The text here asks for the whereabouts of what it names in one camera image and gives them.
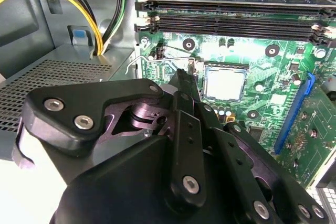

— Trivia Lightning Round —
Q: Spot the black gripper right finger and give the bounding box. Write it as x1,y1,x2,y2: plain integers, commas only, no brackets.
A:
184,70,330,224

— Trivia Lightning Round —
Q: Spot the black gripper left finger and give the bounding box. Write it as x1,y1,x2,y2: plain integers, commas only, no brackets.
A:
22,68,207,208

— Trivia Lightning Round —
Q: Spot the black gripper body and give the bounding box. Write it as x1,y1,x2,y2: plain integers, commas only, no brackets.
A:
51,136,244,224

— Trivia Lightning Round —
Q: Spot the silver CPU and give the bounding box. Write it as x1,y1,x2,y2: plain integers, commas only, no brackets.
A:
204,66,248,102

